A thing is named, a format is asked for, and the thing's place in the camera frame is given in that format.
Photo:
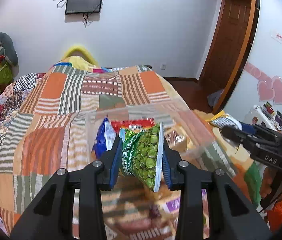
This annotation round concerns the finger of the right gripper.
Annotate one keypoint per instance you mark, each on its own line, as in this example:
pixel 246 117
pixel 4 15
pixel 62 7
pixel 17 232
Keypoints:
pixel 261 131
pixel 237 136

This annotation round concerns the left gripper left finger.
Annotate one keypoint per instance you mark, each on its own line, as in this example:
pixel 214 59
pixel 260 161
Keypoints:
pixel 49 215

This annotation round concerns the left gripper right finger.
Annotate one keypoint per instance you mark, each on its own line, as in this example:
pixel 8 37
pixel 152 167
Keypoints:
pixel 231 214

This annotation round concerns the clear cracker sleeve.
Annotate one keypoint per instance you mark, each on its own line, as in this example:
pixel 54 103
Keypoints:
pixel 178 139

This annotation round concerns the purple label cracker pack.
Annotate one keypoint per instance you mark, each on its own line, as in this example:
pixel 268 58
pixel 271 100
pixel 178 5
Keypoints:
pixel 167 203

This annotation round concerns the blue chip bag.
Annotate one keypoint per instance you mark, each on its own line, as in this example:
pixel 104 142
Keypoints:
pixel 104 139

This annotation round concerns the green peas snack bag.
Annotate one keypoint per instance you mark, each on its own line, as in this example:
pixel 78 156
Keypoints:
pixel 142 155

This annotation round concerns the clear plastic storage box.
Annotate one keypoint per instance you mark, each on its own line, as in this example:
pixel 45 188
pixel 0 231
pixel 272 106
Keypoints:
pixel 170 113

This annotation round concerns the red snack bag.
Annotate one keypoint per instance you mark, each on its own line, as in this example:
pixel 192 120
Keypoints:
pixel 137 126

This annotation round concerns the white wardrobe with hearts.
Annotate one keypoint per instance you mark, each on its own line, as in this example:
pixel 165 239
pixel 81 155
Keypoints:
pixel 261 79

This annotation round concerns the patchwork striped bed blanket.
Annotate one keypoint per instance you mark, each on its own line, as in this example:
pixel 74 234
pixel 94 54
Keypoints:
pixel 50 120

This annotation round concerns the brown wooden door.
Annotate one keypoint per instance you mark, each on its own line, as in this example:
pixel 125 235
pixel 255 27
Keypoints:
pixel 227 51

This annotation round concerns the yellow pillow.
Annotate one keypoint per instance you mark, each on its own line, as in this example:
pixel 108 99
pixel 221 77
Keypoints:
pixel 80 51

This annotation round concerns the grey pillow on pile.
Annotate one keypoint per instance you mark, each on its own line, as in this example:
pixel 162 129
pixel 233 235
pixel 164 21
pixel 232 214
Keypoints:
pixel 10 53

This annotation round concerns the small wall monitor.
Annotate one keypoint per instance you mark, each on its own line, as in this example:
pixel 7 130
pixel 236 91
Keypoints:
pixel 82 6

